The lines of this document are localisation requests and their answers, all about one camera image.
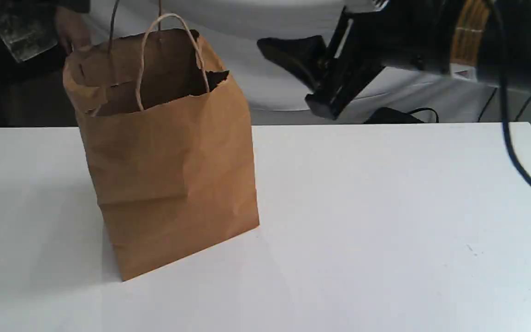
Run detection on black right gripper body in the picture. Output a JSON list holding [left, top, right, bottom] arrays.
[[305, 0, 460, 120]]

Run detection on brown paper bag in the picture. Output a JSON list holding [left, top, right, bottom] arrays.
[[63, 13, 260, 281]]

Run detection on person's hand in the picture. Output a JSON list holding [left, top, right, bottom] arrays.
[[55, 6, 91, 54]]

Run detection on black object behind table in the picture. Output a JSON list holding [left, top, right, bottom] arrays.
[[363, 107, 440, 125]]

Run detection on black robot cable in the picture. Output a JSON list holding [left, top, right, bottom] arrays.
[[484, 0, 531, 204]]

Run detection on black cables at right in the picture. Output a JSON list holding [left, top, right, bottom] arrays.
[[477, 88, 531, 123]]

